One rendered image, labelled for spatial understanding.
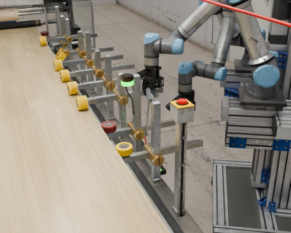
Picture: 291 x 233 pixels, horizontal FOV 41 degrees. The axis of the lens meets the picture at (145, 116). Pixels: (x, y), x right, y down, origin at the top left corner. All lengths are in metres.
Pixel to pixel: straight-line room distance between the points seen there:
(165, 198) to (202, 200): 1.18
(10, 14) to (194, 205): 2.67
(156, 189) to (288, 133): 0.70
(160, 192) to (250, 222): 0.82
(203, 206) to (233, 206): 0.37
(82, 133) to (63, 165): 0.30
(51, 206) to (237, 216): 1.37
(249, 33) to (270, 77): 0.23
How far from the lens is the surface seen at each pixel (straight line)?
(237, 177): 2.92
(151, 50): 1.92
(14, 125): 2.17
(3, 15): 4.35
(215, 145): 3.71
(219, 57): 2.11
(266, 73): 1.87
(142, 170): 2.04
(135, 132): 2.05
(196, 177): 3.24
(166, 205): 1.81
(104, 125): 2.04
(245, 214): 2.59
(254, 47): 1.86
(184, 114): 1.48
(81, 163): 1.75
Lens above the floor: 1.82
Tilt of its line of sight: 25 degrees down
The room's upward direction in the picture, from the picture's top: 1 degrees counter-clockwise
